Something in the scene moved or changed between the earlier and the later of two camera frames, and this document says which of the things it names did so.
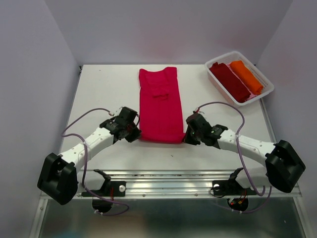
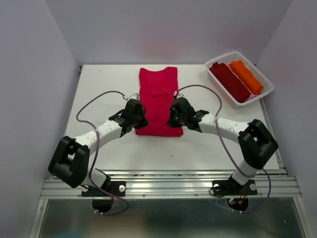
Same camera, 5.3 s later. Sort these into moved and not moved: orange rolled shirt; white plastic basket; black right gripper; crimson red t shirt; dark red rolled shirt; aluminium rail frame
Moved: black right gripper; crimson red t shirt
Not moved: dark red rolled shirt; white plastic basket; orange rolled shirt; aluminium rail frame
